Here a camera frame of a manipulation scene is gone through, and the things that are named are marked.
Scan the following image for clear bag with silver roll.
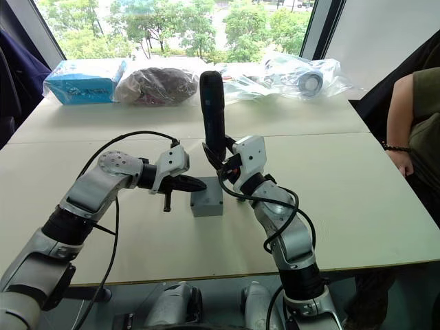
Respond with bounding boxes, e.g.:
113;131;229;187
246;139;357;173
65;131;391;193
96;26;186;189
259;51;353;101

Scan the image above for brown item in plastic bag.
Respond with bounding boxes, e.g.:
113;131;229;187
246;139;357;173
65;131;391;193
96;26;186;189
114;66;200;105

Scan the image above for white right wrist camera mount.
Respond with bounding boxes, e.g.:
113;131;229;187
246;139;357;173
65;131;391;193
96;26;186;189
232;135;267;193

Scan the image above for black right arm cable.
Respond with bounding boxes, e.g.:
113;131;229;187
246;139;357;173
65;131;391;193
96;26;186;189
218;170;318;276

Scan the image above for silver rounded robot leg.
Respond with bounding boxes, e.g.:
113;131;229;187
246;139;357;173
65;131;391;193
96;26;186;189
239;280;280;330
142;281;204;329

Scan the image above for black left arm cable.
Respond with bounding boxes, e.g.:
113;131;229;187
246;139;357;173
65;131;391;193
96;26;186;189
74;130;182;327

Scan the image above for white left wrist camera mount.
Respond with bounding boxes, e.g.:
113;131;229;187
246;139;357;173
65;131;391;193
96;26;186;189
148;144;190;195

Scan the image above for grey plastic box with lid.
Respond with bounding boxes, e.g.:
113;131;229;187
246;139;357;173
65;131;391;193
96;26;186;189
190;175;225;218

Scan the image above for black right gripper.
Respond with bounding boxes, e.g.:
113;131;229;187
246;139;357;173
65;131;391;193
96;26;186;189
201;135;242;184

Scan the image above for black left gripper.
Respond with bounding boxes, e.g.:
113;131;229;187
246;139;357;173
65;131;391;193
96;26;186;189
159;173;208;213

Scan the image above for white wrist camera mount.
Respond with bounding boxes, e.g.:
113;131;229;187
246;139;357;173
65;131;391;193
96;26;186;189
148;144;190;195
232;135;267;193

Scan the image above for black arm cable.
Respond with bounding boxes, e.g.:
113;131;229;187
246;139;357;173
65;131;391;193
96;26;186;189
74;130;182;327
218;170;318;276

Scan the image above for dark table frame bar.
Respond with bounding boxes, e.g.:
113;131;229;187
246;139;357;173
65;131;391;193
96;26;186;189
63;287;113;303

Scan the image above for clear bag with cables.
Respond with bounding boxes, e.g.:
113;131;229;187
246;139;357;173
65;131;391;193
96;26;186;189
218;63;272;100

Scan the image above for person's olive green vest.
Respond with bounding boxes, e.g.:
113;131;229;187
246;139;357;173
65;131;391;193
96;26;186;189
407;66;440;193

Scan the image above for person's hand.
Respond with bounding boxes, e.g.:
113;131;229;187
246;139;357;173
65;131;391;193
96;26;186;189
390;149;415;178

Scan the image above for black electric screwdriver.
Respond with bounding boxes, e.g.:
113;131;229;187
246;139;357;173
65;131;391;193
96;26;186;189
199;70;228;159

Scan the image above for person's camouflage trousers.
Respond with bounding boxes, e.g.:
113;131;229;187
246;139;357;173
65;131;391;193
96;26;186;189
345;267;399;330

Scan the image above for dark blue hanging cloth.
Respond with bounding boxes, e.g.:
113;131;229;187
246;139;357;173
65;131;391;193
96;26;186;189
0;27;53;145

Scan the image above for black beaded bracelet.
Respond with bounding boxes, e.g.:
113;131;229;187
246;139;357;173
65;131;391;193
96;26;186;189
382;142;412;153

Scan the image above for blue tissue box in bag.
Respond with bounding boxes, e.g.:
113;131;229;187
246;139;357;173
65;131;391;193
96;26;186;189
43;58;129;105

